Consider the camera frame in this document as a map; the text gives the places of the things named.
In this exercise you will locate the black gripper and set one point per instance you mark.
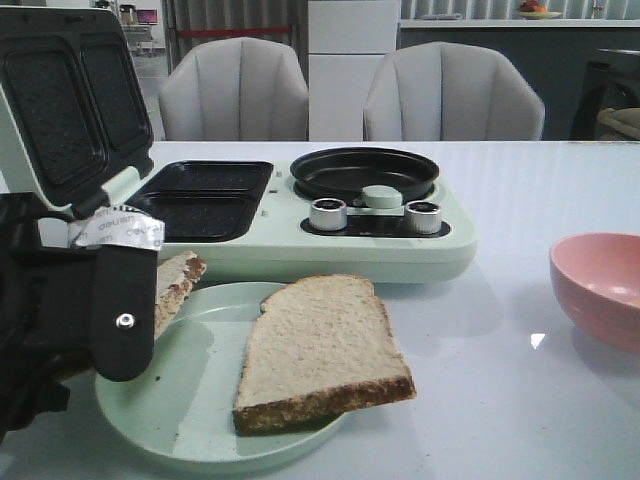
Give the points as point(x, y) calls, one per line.
point(46, 313)

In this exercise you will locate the bread slice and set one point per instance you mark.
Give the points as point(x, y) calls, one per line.
point(322, 346)
point(176, 278)

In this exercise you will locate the green breakfast maker lid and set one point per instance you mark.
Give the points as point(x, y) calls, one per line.
point(74, 125)

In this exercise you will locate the pink bowl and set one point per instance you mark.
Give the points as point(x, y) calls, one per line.
point(595, 279)

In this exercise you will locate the green breakfast maker base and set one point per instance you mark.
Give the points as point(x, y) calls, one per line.
point(246, 221)

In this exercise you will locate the light green plate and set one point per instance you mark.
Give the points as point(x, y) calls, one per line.
point(179, 411)

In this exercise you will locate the silver knob left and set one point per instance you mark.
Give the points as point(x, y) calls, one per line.
point(328, 214)

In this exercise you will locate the silver knob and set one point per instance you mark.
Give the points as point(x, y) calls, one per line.
point(328, 214)
point(423, 217)

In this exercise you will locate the grey armchair left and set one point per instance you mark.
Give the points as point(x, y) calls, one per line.
point(237, 89)

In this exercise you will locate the grey armchair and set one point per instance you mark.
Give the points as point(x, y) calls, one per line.
point(442, 91)
point(237, 89)

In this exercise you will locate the black round frying pan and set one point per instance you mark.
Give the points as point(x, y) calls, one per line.
point(344, 172)

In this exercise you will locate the red barrier belt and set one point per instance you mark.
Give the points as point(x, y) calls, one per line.
point(234, 32)

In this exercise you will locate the silver knob right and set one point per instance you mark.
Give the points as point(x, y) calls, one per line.
point(423, 217)

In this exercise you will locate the white cabinet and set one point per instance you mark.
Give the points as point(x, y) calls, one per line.
point(346, 42)

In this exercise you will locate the grey armchair right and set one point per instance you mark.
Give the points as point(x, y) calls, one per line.
point(442, 91)

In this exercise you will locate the fruit plate on counter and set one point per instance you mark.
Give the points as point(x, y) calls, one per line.
point(534, 10)

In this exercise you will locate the green pan handle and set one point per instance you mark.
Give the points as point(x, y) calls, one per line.
point(379, 197)

